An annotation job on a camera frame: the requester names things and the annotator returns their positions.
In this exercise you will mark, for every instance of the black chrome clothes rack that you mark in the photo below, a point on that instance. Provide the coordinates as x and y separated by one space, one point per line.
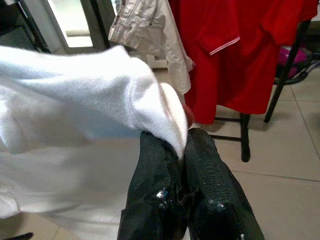
246 140

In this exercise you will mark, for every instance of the cream jacket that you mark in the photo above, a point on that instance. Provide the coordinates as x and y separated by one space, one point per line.
155 37

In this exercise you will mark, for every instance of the glass sliding door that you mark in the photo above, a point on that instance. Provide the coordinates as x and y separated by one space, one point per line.
72 20

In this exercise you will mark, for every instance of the white shirt with prints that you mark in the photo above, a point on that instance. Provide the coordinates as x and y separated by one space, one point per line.
75 100

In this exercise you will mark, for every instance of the red polo shirt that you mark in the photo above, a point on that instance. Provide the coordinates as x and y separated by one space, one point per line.
287 20
225 82

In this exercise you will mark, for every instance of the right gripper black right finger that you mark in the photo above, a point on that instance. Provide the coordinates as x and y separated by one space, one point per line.
215 195

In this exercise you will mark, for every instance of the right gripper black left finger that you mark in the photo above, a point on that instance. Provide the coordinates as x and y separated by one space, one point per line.
152 187

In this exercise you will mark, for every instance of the black desk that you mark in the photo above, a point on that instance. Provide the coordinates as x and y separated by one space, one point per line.
15 30

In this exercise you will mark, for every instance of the magenta plastic object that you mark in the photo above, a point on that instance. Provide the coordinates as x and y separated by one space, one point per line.
298 57

